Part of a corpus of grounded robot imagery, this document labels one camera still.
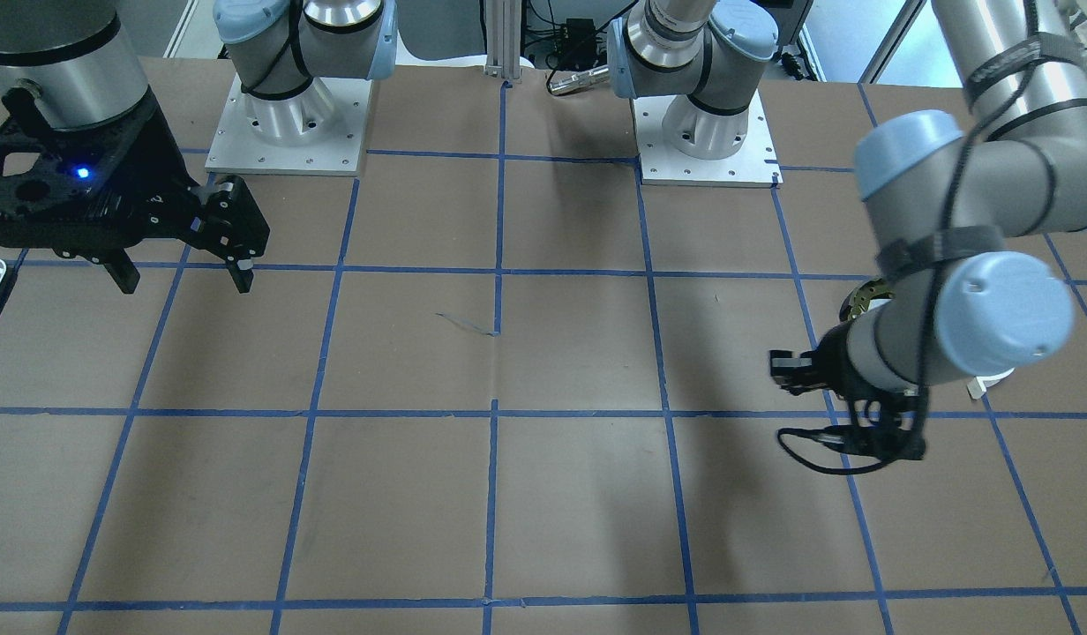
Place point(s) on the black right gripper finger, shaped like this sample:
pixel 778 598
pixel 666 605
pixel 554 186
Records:
pixel 121 269
pixel 242 275

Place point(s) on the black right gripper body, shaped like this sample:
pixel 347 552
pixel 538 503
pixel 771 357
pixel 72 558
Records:
pixel 160 159

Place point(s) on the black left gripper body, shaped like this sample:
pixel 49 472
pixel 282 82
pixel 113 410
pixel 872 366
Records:
pixel 831 364

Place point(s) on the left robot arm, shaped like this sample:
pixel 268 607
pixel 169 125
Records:
pixel 942 203

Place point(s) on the white curved plastic part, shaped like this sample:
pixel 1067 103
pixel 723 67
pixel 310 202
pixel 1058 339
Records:
pixel 977 387

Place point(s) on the olive brake shoe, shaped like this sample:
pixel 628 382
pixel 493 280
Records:
pixel 865 297

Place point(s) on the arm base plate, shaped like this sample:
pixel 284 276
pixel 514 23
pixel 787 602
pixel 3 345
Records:
pixel 320 132
pixel 680 145

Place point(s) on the aluminium frame post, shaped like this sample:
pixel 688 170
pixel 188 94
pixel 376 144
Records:
pixel 502 40

